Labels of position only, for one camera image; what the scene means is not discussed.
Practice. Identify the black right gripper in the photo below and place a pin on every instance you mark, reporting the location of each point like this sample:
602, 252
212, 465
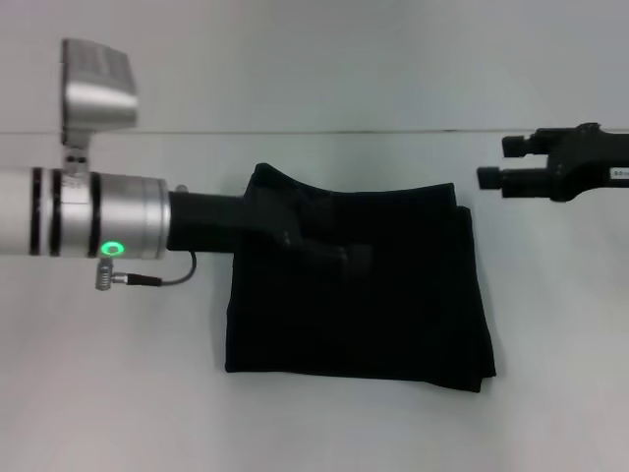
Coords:
589, 162

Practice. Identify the black t-shirt with white print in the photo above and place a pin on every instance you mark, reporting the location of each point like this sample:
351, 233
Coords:
368, 305

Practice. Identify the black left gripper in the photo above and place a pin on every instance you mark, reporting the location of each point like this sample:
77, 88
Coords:
221, 221

